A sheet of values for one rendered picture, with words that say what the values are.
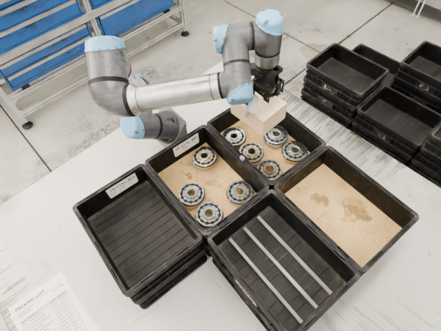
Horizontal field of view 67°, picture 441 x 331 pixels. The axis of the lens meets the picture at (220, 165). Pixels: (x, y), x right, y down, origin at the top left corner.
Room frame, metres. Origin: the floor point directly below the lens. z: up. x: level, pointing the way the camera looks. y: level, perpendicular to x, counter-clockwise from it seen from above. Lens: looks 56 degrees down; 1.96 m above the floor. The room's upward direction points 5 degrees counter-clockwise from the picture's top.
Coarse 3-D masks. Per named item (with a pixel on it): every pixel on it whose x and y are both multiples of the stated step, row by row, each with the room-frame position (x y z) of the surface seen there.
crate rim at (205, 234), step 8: (200, 128) 0.89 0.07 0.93; (208, 128) 0.89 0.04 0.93; (184, 136) 0.86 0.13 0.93; (216, 136) 0.84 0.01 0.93; (176, 144) 0.82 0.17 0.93; (224, 144) 0.80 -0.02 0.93; (160, 152) 0.79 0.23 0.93; (232, 152) 0.76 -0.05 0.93; (240, 160) 0.71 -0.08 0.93; (152, 168) 0.71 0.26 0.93; (248, 168) 0.68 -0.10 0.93; (256, 176) 0.64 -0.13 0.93; (264, 184) 0.60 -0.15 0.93; (168, 192) 0.60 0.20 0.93; (176, 200) 0.57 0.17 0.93; (248, 200) 0.54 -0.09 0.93; (184, 208) 0.53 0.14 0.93; (240, 208) 0.51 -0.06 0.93; (192, 216) 0.50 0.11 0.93; (232, 216) 0.49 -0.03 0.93; (216, 224) 0.46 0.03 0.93; (200, 232) 0.44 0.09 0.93; (208, 232) 0.44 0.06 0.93
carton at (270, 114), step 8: (240, 104) 0.82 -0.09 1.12; (264, 104) 0.81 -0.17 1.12; (272, 104) 0.81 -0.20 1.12; (280, 104) 0.80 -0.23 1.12; (232, 112) 0.85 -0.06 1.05; (240, 112) 0.82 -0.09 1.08; (264, 112) 0.77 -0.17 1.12; (272, 112) 0.77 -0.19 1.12; (280, 112) 0.79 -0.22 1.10; (248, 120) 0.78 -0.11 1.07; (256, 120) 0.76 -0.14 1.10; (264, 120) 0.74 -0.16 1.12; (272, 120) 0.76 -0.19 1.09; (280, 120) 0.79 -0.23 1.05; (256, 128) 0.75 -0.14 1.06; (264, 128) 0.74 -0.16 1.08
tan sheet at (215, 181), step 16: (208, 144) 0.88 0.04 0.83; (160, 176) 0.74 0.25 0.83; (176, 176) 0.73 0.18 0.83; (192, 176) 0.73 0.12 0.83; (208, 176) 0.72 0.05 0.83; (224, 176) 0.71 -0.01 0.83; (176, 192) 0.66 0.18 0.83; (208, 192) 0.64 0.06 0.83; (224, 192) 0.64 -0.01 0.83; (240, 192) 0.63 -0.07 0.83; (256, 192) 0.63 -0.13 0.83; (224, 208) 0.57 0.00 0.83
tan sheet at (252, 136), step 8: (240, 120) 1.00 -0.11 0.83; (240, 128) 0.96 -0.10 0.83; (248, 128) 0.95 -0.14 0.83; (248, 136) 0.91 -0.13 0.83; (256, 136) 0.90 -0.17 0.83; (288, 136) 0.89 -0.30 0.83; (264, 144) 0.85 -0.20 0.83; (264, 152) 0.81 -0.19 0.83; (272, 152) 0.81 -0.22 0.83; (280, 152) 0.81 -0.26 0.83; (280, 160) 0.77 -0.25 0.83; (288, 168) 0.72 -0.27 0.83
